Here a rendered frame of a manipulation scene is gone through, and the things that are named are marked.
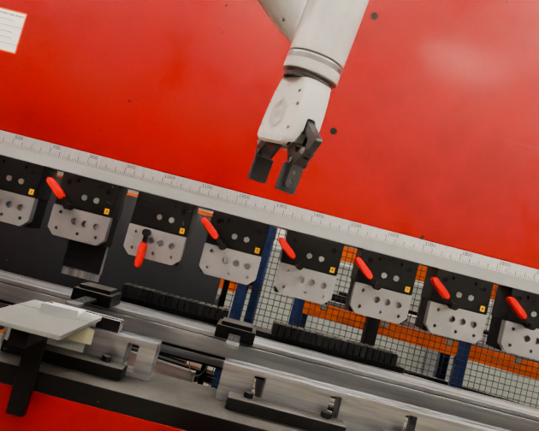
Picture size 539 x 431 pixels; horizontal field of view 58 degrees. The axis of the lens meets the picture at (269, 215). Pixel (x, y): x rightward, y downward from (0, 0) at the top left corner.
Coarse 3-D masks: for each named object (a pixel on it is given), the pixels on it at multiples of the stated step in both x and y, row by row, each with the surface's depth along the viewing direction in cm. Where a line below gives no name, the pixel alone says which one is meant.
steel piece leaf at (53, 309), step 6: (42, 306) 113; (48, 306) 113; (54, 306) 114; (60, 306) 123; (42, 312) 113; (48, 312) 113; (54, 312) 114; (60, 312) 114; (66, 312) 114; (72, 312) 114; (78, 312) 122; (72, 318) 114
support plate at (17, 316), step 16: (16, 304) 114; (32, 304) 118; (0, 320) 98; (16, 320) 101; (32, 320) 104; (48, 320) 108; (64, 320) 112; (80, 320) 115; (96, 320) 120; (48, 336) 98; (64, 336) 101
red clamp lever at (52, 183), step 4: (48, 180) 120; (52, 180) 120; (48, 184) 120; (52, 184) 120; (56, 184) 121; (52, 188) 120; (56, 188) 120; (60, 188) 121; (56, 192) 120; (60, 192) 120; (56, 196) 120; (60, 196) 120; (64, 196) 121; (64, 200) 120; (64, 204) 119; (68, 204) 119; (72, 204) 121; (64, 208) 119; (68, 208) 120; (72, 208) 121
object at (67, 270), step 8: (72, 240) 126; (72, 248) 126; (80, 248) 126; (88, 248) 126; (96, 248) 126; (104, 248) 126; (64, 256) 126; (72, 256) 126; (80, 256) 126; (88, 256) 126; (96, 256) 126; (104, 256) 127; (64, 264) 126; (72, 264) 126; (80, 264) 126; (88, 264) 126; (96, 264) 126; (64, 272) 127; (72, 272) 127; (80, 272) 127; (88, 272) 126; (96, 272) 126; (96, 280) 127
